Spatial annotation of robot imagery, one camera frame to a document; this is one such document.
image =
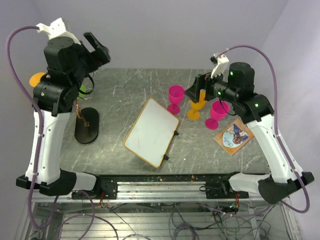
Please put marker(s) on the pink wine glass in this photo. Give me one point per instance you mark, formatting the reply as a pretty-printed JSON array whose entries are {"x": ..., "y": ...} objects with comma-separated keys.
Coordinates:
[
  {"x": 176, "y": 95},
  {"x": 218, "y": 111}
]

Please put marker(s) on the orange framed whiteboard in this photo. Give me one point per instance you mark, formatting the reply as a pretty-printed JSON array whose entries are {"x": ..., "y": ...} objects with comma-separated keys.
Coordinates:
[{"x": 152, "y": 132}]

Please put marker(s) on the black wine glass rack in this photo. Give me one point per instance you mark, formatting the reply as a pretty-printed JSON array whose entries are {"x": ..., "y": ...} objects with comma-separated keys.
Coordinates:
[{"x": 86, "y": 125}]

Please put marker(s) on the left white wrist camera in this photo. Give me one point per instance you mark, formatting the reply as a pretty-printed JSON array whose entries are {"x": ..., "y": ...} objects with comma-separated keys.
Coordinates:
[{"x": 57, "y": 28}]

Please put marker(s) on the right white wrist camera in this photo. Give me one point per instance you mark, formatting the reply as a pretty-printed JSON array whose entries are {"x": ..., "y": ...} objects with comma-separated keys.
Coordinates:
[{"x": 220, "y": 62}]

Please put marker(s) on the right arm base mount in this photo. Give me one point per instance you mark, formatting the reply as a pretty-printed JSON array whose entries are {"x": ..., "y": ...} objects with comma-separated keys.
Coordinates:
[{"x": 219, "y": 188}]

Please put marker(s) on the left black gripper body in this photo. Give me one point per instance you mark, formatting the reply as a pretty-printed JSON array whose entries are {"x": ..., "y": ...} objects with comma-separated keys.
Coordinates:
[{"x": 91, "y": 61}]

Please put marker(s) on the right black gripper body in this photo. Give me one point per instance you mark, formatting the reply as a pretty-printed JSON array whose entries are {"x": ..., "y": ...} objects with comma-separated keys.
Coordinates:
[{"x": 210, "y": 94}]

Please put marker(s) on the green wine glass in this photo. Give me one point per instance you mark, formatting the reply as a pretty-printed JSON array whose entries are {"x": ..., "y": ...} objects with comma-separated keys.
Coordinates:
[{"x": 82, "y": 91}]

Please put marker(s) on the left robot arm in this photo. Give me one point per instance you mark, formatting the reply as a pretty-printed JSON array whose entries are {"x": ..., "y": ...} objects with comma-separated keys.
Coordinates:
[{"x": 68, "y": 64}]

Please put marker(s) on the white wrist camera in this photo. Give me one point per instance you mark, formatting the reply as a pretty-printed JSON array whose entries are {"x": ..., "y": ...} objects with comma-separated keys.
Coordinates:
[
  {"x": 220, "y": 62},
  {"x": 57, "y": 28}
]

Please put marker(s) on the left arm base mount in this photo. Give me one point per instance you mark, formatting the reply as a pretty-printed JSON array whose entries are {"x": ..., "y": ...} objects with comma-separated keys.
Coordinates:
[{"x": 104, "y": 188}]

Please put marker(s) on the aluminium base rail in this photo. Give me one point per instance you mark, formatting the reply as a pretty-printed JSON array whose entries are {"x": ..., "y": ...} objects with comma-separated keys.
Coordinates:
[{"x": 146, "y": 192}]

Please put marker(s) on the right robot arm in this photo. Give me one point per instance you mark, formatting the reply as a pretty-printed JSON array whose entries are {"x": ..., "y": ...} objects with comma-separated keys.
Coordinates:
[{"x": 256, "y": 112}]

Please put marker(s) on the orange wine glass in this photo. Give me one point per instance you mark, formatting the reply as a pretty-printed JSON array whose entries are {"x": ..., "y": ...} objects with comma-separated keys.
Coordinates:
[
  {"x": 36, "y": 78},
  {"x": 193, "y": 113}
]

